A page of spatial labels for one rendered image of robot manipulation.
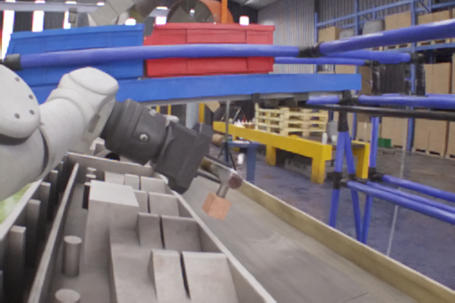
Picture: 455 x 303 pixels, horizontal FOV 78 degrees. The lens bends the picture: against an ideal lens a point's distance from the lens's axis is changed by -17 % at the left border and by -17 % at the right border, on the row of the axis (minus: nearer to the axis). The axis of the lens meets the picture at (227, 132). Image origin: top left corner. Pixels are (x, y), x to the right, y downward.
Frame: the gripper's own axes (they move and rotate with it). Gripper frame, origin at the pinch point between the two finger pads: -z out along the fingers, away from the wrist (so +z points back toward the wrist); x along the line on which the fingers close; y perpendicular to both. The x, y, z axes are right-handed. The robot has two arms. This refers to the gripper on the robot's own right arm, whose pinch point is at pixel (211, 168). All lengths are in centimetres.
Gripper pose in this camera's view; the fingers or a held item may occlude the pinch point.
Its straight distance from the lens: 57.1
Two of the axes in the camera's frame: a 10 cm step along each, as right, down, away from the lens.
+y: 3.6, 1.0, -9.3
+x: -4.3, 9.0, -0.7
